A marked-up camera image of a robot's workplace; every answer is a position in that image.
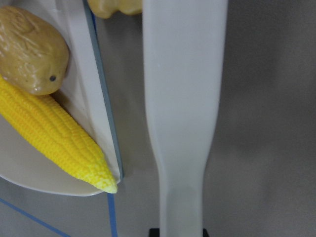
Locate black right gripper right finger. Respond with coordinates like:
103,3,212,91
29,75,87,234
202,228,209,237

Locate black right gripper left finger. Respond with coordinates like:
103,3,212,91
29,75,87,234
148,228,160,237

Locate yellow toy corn cob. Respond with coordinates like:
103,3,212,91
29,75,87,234
0,79,118,194

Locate beige plastic dustpan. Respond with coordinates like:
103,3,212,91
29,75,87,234
0,0,122,197

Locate beige hand brush black bristles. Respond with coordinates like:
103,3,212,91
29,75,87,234
142,0,228,237

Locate brown toy potato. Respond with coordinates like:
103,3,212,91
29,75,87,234
0,5,70,95

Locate tan toy ginger root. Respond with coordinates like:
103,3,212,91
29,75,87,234
87,0,143,19

